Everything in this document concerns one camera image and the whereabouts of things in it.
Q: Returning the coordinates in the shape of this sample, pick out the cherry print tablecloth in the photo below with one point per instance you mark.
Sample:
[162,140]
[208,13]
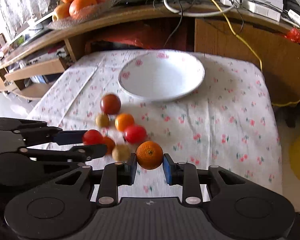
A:
[228,121]

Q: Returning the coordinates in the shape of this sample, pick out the glass fruit dish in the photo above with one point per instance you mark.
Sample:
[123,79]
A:
[86,14]

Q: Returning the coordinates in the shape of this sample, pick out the white floral porcelain bowl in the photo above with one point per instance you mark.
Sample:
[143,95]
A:
[161,75]

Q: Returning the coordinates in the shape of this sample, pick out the small red ornament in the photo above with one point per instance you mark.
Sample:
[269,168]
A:
[293,35]

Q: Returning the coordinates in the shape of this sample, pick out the front orange in dish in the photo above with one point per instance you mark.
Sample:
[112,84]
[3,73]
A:
[77,5]

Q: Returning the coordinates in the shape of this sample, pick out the white modem box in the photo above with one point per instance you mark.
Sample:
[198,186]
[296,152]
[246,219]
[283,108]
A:
[261,10]

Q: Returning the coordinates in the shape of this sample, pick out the red plastic bag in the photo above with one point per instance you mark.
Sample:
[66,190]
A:
[159,33]

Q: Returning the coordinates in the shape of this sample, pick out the small mandarin with leaf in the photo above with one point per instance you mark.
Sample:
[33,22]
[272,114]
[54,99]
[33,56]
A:
[149,155]

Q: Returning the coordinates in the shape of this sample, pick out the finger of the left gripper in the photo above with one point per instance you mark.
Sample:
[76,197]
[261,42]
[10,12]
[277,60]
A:
[76,154]
[32,133]

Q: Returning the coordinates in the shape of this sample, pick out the tan longan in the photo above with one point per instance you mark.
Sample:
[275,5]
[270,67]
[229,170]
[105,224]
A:
[102,120]
[121,153]

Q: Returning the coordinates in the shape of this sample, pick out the orange round tomato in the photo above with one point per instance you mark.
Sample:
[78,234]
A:
[123,121]

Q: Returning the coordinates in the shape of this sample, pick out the rough orange mandarin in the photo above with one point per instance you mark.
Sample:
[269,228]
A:
[109,143]

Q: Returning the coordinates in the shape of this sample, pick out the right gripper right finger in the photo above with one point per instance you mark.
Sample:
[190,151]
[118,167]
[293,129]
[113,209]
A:
[185,175]

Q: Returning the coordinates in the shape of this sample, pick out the small round red tomato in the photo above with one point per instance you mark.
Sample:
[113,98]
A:
[92,137]

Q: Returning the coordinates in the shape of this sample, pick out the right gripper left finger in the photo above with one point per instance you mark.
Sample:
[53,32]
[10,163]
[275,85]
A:
[111,177]

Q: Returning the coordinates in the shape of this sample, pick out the wooden curved desk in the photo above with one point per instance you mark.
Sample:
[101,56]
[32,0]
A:
[238,35]

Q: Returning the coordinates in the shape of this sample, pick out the yellow apple in dish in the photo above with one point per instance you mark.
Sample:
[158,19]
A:
[61,12]

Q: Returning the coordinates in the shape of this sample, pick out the oval red cherry tomato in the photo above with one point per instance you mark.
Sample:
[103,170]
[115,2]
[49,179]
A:
[135,134]

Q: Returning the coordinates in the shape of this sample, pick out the dark red large tomato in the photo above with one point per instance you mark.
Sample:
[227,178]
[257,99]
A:
[110,104]

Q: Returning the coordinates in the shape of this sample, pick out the white power strip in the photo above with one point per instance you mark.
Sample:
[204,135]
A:
[229,3]

